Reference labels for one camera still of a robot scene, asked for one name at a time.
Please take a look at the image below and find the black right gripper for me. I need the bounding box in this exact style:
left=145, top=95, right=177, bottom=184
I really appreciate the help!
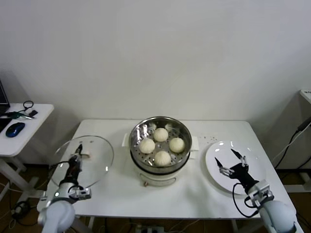
left=214, top=149, right=259, bottom=189

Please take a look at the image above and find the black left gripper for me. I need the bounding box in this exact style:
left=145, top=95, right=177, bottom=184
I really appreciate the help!
left=67, top=144, right=85, bottom=184

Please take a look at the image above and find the round glass pot lid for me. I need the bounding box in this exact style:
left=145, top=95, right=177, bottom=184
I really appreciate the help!
left=50, top=135, right=115, bottom=188

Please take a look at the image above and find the white steamed baozi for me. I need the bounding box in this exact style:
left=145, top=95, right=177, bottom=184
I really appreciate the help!
left=139, top=138, right=156, bottom=155
left=153, top=128, right=169, bottom=143
left=154, top=150, right=172, bottom=167
left=169, top=137, right=186, bottom=153

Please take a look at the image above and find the stainless steel steamer basket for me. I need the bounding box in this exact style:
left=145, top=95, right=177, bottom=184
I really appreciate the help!
left=121, top=116, right=199, bottom=174

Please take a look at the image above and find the white round plate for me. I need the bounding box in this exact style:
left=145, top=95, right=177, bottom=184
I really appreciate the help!
left=205, top=141, right=266, bottom=195

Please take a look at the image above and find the white side table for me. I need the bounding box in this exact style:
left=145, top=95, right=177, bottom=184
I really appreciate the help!
left=0, top=103, right=55, bottom=203

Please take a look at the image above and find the blue computer mouse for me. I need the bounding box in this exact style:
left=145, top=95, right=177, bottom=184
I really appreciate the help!
left=5, top=122, right=26, bottom=138

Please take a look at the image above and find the cream electric cooker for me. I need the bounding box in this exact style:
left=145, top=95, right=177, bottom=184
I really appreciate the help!
left=130, top=145, right=196, bottom=187

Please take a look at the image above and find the black laptop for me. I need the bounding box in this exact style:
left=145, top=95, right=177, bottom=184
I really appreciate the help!
left=0, top=81, right=12, bottom=133

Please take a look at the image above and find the white cabinet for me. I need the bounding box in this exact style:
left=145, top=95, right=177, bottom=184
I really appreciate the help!
left=281, top=89, right=311, bottom=193

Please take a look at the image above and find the white power strip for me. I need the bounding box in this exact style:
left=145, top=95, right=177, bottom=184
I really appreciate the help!
left=136, top=224, right=166, bottom=233

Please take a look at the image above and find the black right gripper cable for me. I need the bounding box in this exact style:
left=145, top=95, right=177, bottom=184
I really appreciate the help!
left=232, top=183, right=259, bottom=218

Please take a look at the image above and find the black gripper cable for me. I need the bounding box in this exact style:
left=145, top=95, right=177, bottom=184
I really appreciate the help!
left=232, top=183, right=259, bottom=218
left=47, top=160, right=72, bottom=185

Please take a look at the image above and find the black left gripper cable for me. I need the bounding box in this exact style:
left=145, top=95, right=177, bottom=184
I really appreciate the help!
left=47, top=160, right=72, bottom=185

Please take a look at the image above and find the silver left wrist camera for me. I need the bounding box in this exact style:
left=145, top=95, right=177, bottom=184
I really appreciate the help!
left=69, top=187, right=92, bottom=200

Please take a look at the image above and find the white cable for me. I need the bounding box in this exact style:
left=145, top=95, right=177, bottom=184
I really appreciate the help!
left=271, top=131, right=299, bottom=162

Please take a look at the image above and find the green handled tool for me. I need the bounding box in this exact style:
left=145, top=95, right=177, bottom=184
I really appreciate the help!
left=4, top=111, right=26, bottom=120

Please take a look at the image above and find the black floor cable coil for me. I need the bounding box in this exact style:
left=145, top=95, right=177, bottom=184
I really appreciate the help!
left=11, top=200, right=32, bottom=220

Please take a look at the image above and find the black adapter cable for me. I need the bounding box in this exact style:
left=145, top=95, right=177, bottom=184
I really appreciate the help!
left=274, top=115, right=311, bottom=169

